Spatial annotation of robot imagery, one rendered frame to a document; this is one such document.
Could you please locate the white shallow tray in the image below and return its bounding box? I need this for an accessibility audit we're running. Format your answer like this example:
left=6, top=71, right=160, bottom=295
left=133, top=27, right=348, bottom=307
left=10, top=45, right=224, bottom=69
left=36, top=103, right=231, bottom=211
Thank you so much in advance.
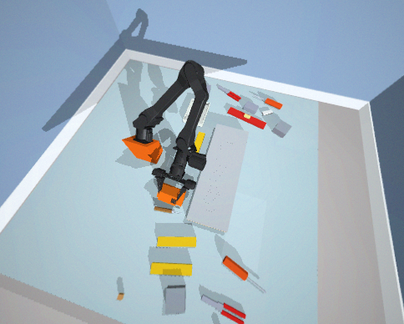
left=183, top=99, right=210, bottom=127

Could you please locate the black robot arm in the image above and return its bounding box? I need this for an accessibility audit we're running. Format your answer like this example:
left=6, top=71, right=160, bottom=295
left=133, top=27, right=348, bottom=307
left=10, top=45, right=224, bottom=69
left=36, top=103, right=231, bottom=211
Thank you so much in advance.
left=133, top=60, right=209, bottom=171

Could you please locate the yellow flat bar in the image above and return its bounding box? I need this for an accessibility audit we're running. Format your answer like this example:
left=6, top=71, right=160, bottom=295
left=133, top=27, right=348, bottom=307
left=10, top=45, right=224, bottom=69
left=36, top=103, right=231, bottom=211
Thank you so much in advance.
left=157, top=236, right=196, bottom=246
left=194, top=132, right=205, bottom=153
left=150, top=262, right=192, bottom=276

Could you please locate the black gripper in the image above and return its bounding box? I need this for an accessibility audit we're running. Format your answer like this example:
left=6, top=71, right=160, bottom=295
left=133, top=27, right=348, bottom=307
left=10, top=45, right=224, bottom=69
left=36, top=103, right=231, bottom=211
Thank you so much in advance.
left=152, top=161, right=196, bottom=201

